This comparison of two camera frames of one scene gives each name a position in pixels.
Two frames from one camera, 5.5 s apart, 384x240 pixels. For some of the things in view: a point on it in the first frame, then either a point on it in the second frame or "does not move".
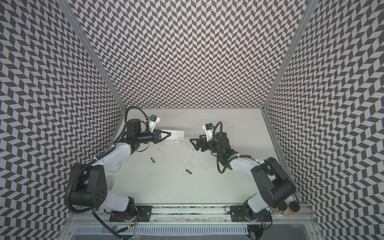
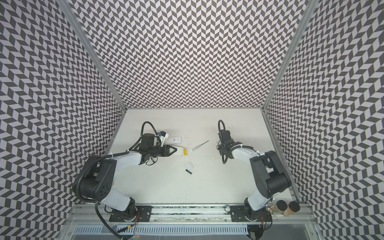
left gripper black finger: [168, 133] -> [166, 150]
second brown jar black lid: [293, 207] does not move
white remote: [167, 142] -> [182, 152]
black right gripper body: [204, 144] -> [225, 143]
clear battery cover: [189, 165] does not move
